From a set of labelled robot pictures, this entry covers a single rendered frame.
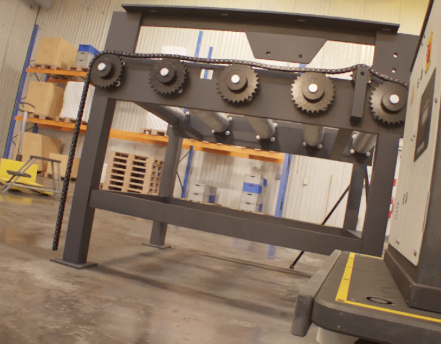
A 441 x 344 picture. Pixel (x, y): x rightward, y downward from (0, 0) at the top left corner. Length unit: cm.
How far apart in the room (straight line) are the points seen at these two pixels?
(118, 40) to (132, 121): 1023
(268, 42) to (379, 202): 77
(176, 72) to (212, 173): 936
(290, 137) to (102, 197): 127
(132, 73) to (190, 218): 68
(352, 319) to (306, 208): 1009
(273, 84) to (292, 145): 94
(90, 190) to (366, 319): 145
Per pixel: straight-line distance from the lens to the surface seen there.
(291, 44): 164
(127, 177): 981
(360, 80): 149
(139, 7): 183
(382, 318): 44
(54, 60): 1239
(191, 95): 163
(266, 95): 156
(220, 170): 1086
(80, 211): 175
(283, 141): 246
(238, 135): 251
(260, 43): 166
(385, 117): 150
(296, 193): 1053
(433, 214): 51
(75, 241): 177
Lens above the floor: 42
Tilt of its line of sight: 3 degrees up
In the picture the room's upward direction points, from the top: 10 degrees clockwise
